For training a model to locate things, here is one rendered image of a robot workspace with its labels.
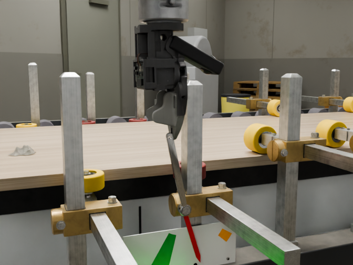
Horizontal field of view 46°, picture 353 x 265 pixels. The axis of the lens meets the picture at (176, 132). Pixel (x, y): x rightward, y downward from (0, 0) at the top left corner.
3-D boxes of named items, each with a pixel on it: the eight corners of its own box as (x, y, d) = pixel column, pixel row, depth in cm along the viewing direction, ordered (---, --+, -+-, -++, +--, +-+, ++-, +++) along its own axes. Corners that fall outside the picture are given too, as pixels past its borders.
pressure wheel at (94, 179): (112, 216, 97) (110, 168, 95) (93, 228, 90) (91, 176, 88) (82, 212, 100) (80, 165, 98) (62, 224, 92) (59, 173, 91)
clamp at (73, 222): (123, 230, 84) (123, 205, 83) (53, 240, 79) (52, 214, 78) (116, 220, 89) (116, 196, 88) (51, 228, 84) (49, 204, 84)
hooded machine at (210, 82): (185, 129, 771) (185, 38, 745) (218, 132, 733) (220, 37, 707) (158, 134, 703) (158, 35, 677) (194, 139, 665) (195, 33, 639)
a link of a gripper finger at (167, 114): (149, 141, 78) (148, 91, 76) (179, 139, 80) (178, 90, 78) (155, 144, 75) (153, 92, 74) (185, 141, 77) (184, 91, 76)
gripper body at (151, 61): (133, 91, 79) (131, 25, 77) (175, 89, 82) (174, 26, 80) (144, 93, 72) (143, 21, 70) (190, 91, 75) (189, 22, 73)
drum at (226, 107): (254, 141, 640) (255, 93, 628) (241, 146, 604) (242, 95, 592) (228, 139, 665) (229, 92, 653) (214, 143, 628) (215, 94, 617)
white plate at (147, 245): (236, 262, 95) (237, 220, 93) (124, 283, 86) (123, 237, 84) (235, 261, 96) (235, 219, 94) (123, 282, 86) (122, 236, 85)
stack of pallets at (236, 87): (299, 124, 829) (301, 81, 815) (286, 129, 764) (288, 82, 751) (246, 120, 891) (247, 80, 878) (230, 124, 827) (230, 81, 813)
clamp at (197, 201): (232, 212, 93) (233, 190, 92) (176, 220, 88) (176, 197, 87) (221, 204, 98) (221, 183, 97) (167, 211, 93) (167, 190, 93)
